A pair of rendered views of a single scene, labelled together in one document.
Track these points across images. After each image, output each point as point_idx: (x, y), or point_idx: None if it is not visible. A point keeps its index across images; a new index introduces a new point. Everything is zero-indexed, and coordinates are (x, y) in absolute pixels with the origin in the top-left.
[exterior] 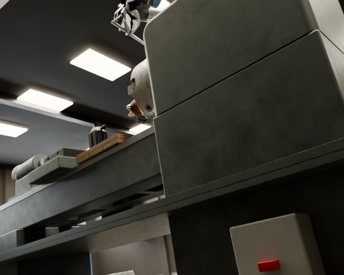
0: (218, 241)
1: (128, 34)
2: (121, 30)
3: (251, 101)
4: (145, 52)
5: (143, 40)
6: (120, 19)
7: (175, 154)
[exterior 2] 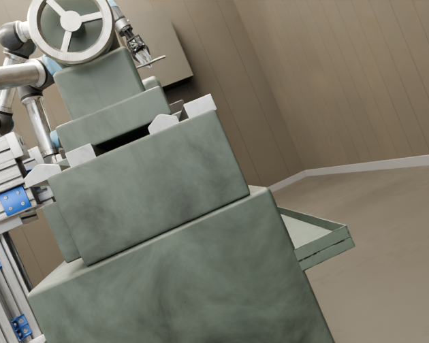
0: None
1: (151, 67)
2: (149, 58)
3: None
4: (165, 95)
5: (161, 86)
6: (143, 46)
7: None
